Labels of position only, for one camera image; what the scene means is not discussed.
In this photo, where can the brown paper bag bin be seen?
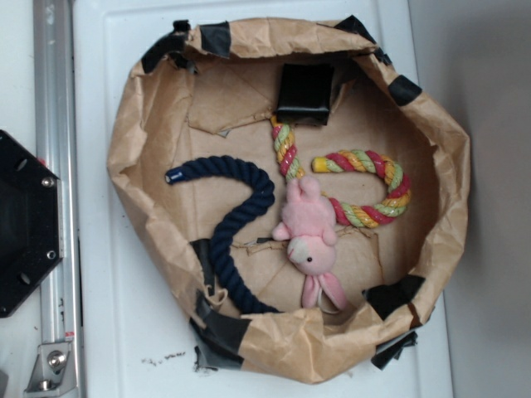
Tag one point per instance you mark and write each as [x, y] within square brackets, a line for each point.
[201, 165]

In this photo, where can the pink plush bunny toy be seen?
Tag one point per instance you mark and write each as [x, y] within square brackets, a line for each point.
[308, 224]

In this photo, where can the black tape-wrapped block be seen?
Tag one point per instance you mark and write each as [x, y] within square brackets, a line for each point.
[305, 92]

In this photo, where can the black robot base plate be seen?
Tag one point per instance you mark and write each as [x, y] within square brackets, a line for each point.
[30, 227]

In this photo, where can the aluminium extrusion rail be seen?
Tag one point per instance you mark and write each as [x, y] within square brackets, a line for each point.
[61, 310]

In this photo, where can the metal corner bracket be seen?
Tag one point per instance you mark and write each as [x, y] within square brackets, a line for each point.
[53, 374]

